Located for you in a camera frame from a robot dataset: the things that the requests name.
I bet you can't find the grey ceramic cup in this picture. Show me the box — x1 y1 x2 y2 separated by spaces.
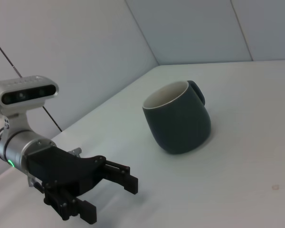
142 80 212 155

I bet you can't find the silver camera mount bracket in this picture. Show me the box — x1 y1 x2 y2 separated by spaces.
0 104 36 139

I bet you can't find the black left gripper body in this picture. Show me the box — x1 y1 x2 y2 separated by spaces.
25 145 108 197

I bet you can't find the silver gripper plug connector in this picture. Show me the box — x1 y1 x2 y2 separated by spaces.
27 175 45 191
67 147 83 158

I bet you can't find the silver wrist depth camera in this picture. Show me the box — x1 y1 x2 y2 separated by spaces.
0 75 60 107

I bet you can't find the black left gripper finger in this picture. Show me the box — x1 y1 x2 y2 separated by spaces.
43 186 97 225
101 160 139 196

